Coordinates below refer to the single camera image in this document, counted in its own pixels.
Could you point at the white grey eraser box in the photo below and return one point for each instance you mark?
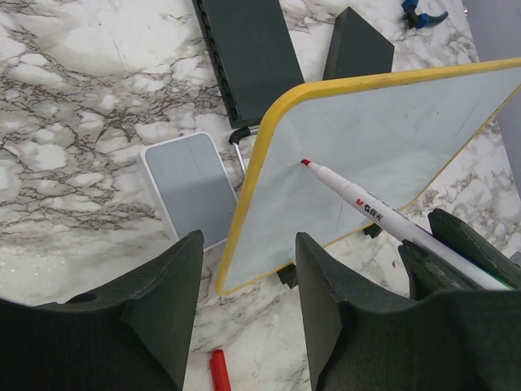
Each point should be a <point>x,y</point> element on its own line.
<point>188,183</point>

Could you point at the whiteboard stand foot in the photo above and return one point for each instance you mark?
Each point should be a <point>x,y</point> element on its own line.
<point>288,276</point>
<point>373,231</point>

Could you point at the blue handled pliers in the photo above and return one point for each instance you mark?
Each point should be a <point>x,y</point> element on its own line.
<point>415,20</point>

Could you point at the black square block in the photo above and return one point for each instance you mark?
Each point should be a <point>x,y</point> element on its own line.
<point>357,48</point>
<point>251,53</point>

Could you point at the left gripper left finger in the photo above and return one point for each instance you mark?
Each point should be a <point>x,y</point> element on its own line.
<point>132,333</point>

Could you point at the red and white marker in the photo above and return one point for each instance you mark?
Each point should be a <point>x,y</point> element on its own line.
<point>401,228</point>

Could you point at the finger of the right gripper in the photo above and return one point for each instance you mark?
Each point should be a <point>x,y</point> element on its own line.
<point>464,240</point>
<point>427,273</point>

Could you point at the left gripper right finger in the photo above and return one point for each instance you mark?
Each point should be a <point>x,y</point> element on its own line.
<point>360,336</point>

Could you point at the yellow framed whiteboard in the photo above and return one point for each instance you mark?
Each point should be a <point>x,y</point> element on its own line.
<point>391,133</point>

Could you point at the right whiteboard stand foot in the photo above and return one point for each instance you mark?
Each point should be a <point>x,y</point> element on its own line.
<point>373,231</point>

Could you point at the red marker cap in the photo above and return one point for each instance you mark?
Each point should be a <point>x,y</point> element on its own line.
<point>219,371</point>

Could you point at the left whiteboard stand foot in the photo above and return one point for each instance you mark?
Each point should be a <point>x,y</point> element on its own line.
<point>288,276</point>

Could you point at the black square block right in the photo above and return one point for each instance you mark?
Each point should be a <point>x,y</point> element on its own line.
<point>357,48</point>

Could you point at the black square block left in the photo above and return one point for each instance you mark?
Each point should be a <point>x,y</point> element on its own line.
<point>251,53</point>

